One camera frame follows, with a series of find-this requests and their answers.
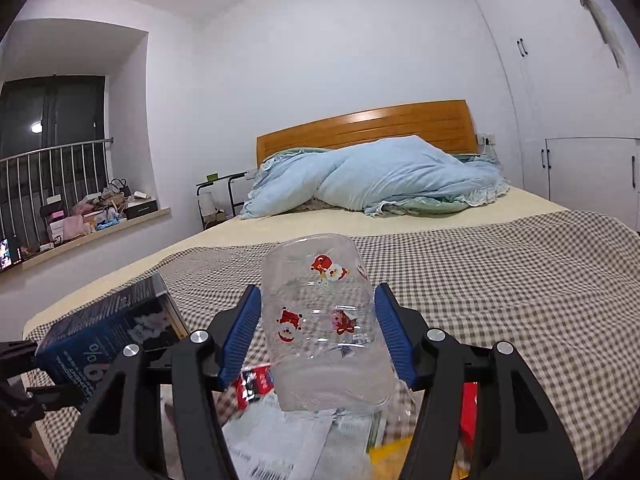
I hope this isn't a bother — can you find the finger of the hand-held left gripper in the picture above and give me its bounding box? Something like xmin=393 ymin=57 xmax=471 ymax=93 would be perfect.
xmin=0 ymin=341 xmax=38 ymax=376
xmin=25 ymin=382 xmax=86 ymax=411

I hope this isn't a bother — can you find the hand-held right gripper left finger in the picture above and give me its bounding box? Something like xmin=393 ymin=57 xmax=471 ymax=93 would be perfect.
xmin=54 ymin=282 xmax=263 ymax=480

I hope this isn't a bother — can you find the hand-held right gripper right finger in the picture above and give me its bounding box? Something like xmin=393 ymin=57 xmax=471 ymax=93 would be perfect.
xmin=374 ymin=282 xmax=585 ymax=480

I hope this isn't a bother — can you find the small red snack packet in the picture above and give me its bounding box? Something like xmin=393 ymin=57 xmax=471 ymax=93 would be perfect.
xmin=232 ymin=364 xmax=275 ymax=411

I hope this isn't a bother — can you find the clear printed plastic cup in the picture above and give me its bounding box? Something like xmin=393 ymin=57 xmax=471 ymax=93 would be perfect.
xmin=261 ymin=232 xmax=398 ymax=413

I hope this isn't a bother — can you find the blue white milk carton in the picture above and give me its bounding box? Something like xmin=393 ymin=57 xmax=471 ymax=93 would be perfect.
xmin=35 ymin=274 xmax=188 ymax=406

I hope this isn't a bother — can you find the large red snack bag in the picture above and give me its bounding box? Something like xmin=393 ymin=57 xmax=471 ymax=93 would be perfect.
xmin=459 ymin=382 xmax=482 ymax=448

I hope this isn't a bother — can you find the white green wipes packet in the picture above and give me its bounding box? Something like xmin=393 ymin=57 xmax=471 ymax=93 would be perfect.
xmin=222 ymin=392 xmax=381 ymax=480

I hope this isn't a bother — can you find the yellow snack packet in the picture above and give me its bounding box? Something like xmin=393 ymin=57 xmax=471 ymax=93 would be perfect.
xmin=367 ymin=435 xmax=416 ymax=480

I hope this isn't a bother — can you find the small lit screen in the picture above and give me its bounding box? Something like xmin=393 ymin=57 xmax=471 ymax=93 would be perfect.
xmin=0 ymin=237 xmax=22 ymax=272

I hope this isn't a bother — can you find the wooden bed with checkered cover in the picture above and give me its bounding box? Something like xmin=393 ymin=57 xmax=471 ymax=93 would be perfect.
xmin=25 ymin=209 xmax=640 ymax=480

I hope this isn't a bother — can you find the green ruffled quilt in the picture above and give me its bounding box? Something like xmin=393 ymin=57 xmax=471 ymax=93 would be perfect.
xmin=260 ymin=146 xmax=506 ymax=216

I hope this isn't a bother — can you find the pink bag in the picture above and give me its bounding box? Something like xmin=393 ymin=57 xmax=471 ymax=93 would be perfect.
xmin=47 ymin=215 xmax=83 ymax=241

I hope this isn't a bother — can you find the black metal bedside rack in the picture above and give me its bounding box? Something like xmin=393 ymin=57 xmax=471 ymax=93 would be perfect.
xmin=196 ymin=172 xmax=248 ymax=231

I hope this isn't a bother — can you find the beige window sill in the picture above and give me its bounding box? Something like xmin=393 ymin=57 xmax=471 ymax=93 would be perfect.
xmin=0 ymin=207 xmax=172 ymax=273

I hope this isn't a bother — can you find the light blue duvet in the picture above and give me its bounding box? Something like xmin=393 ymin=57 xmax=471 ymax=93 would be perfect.
xmin=239 ymin=135 xmax=511 ymax=220

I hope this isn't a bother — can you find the black box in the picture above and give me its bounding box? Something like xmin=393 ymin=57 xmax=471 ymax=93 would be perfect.
xmin=122 ymin=199 xmax=158 ymax=221

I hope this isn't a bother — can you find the dark glass window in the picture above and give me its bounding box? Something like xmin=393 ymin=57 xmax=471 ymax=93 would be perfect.
xmin=0 ymin=75 xmax=113 ymax=248

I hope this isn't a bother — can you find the white wardrobe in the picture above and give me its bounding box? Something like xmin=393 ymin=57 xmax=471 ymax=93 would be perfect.
xmin=452 ymin=0 xmax=640 ymax=233

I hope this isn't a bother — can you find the hanging grey cloth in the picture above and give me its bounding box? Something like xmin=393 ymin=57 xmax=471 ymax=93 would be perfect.
xmin=572 ymin=0 xmax=632 ymax=93

